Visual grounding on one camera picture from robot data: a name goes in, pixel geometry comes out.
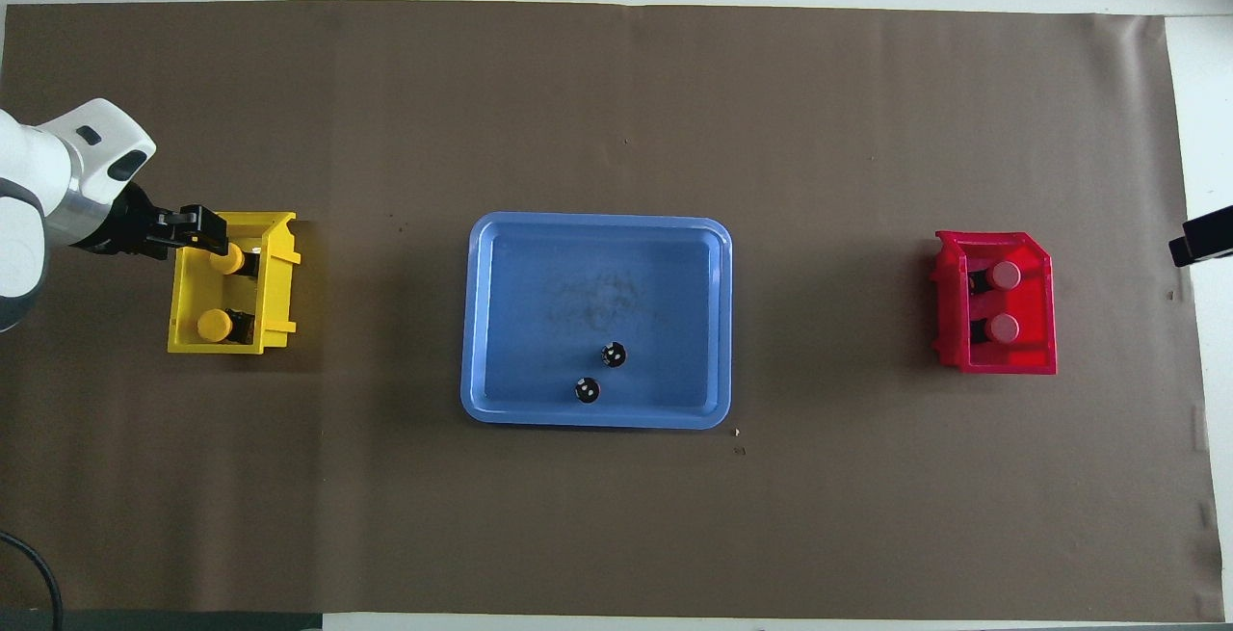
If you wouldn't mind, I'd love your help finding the red plastic bin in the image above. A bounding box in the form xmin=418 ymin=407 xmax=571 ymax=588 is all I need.
xmin=931 ymin=230 xmax=1059 ymax=376

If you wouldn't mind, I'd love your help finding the yellow push button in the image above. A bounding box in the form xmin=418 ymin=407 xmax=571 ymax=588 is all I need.
xmin=197 ymin=309 xmax=253 ymax=342
xmin=209 ymin=244 xmax=259 ymax=277

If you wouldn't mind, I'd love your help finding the blue plastic tray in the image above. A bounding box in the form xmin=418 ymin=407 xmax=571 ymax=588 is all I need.
xmin=459 ymin=212 xmax=734 ymax=431

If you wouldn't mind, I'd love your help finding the yellow plastic bin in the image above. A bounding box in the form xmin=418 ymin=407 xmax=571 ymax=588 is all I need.
xmin=167 ymin=211 xmax=302 ymax=355

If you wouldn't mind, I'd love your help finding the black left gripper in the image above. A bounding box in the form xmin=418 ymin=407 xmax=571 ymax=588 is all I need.
xmin=72 ymin=183 xmax=230 ymax=261

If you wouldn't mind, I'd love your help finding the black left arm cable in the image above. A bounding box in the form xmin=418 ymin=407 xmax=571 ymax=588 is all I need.
xmin=0 ymin=530 xmax=65 ymax=631

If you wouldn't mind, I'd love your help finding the red push button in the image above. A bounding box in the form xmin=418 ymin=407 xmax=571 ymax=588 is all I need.
xmin=968 ymin=260 xmax=1022 ymax=297
xmin=968 ymin=312 xmax=1021 ymax=345

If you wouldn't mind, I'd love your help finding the brown paper mat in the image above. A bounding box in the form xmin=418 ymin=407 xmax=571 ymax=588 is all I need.
xmin=0 ymin=0 xmax=1224 ymax=622

